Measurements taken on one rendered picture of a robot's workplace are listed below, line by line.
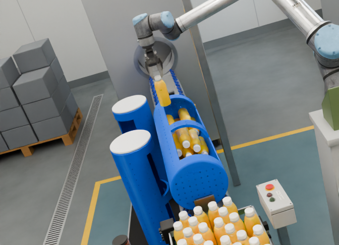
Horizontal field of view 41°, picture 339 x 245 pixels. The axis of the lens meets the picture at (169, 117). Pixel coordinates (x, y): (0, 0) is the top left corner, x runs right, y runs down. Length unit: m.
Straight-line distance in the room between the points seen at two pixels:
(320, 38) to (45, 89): 3.91
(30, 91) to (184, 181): 3.69
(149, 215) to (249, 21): 4.80
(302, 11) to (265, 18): 5.08
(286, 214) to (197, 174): 0.46
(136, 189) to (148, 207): 0.16
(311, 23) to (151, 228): 1.72
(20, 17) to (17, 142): 2.34
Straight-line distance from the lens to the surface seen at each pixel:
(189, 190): 2.22
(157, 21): 2.54
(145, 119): 3.48
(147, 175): 2.95
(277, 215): 1.98
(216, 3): 2.63
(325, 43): 2.23
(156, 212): 3.11
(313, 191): 3.81
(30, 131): 5.87
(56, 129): 5.77
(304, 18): 2.33
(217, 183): 2.23
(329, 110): 2.37
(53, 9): 7.40
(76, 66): 7.59
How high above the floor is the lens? 2.35
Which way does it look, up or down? 25 degrees down
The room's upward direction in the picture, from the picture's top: 18 degrees counter-clockwise
